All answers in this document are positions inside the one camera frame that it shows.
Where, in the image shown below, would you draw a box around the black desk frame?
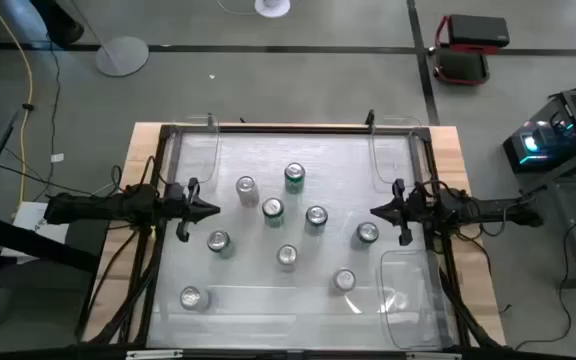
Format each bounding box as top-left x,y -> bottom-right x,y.
0,109 -> 102,331

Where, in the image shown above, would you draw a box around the grey round stand base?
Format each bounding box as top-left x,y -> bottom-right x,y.
94,35 -> 150,78

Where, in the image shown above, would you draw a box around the black floor cable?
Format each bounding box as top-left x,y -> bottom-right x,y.
515,207 -> 576,351
32,34 -> 64,201

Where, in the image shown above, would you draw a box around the white grapefruit soda can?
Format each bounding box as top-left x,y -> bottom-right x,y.
275,243 -> 299,274
179,285 -> 213,314
235,174 -> 261,209
330,267 -> 358,296

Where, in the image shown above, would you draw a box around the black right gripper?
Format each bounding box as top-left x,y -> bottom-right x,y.
368,178 -> 437,247

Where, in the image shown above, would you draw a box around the white paper sheet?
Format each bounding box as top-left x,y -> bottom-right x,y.
0,201 -> 72,264

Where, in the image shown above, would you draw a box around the black cable bundle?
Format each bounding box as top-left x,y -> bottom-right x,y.
75,219 -> 164,346
437,264 -> 502,349

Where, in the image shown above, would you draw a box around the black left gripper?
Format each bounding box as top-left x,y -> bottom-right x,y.
160,177 -> 222,244

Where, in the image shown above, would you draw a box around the clear plastic bin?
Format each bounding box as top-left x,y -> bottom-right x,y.
376,248 -> 462,351
167,113 -> 221,194
369,115 -> 427,194

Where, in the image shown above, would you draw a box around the yellow cable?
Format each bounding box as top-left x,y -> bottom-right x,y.
0,0 -> 34,206

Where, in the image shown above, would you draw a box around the white round stand base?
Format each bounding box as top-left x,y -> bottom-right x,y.
254,0 -> 292,19

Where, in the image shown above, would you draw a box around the silver metal bracket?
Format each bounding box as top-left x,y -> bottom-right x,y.
125,348 -> 184,360

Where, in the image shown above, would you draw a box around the person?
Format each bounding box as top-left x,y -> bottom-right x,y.
0,0 -> 87,46

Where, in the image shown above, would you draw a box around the black computer with lights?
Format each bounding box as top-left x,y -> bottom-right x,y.
502,88 -> 576,175

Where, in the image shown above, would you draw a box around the red frame black padded seat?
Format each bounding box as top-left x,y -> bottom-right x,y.
432,13 -> 512,86

